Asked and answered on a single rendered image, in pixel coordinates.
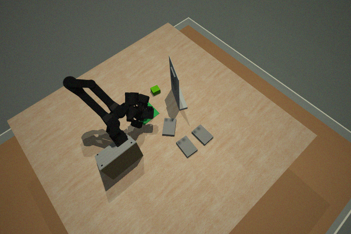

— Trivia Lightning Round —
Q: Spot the green square mat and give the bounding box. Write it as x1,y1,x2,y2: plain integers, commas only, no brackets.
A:
140,102,159,125

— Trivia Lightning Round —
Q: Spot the grey panel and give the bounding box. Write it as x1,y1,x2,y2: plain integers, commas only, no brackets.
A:
169,56,188,110

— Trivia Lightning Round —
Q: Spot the green block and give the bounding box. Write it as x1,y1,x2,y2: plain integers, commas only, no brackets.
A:
150,85,161,95

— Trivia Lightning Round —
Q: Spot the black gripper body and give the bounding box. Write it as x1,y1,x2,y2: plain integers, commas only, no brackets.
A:
131,94,150,128

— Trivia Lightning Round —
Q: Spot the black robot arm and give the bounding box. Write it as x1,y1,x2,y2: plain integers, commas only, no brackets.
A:
63,76,154,147

